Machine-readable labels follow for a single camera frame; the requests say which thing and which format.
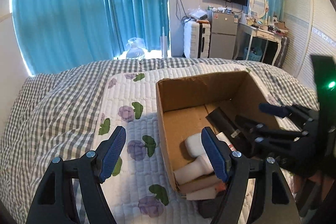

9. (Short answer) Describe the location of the white sliding wardrobe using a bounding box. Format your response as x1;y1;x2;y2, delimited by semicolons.
280;0;336;92

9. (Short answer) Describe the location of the beige rectangular box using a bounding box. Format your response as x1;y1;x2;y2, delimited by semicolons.
181;174;223;194

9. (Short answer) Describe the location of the white dressing table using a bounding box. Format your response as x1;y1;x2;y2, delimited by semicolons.
233;21;287;65

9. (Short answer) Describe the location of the dark striped stool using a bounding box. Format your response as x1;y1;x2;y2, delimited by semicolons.
273;36;291;68

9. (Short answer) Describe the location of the white handheld device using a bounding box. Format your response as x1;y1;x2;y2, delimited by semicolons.
174;134;214;184

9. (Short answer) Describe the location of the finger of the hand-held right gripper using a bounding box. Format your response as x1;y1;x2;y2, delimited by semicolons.
259;103;320;130
234;115;311;157

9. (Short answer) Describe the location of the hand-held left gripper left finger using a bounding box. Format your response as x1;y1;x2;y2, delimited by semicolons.
26;126;127;224

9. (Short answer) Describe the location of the wide teal curtain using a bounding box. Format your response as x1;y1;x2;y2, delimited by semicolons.
12;0;112;75

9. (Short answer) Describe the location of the clear plastic bag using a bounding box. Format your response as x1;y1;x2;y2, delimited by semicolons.
126;37;146;61

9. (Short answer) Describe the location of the white oval mirror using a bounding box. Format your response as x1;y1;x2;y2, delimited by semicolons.
249;0;270;21

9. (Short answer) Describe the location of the black case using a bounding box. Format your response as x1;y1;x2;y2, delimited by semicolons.
205;107;248;138

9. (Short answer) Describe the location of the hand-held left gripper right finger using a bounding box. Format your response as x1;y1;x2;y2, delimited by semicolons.
201;126;302;224

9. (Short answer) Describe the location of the black hanging cable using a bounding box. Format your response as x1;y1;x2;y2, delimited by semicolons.
175;0;190;28

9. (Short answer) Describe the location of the dark object on bed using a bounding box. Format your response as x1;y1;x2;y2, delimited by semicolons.
197;199;224;220

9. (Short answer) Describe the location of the white floral quilted mat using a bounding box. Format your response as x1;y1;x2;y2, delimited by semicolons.
73;61;298;224

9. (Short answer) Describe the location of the white suitcase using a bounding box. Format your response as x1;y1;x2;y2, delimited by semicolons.
183;20;212;59

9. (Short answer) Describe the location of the blue basket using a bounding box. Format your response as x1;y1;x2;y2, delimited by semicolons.
244;47;263;62

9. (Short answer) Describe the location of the brown cardboard box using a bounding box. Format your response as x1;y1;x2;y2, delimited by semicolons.
155;70;287;199

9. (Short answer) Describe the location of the clear bag on suitcase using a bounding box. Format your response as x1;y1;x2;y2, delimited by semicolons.
188;6;211;21

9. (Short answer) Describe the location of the grey small fridge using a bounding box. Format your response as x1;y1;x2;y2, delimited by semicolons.
209;10;240;59

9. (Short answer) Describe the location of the white rectangular box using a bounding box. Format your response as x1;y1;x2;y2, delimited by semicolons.
186;185;219;201

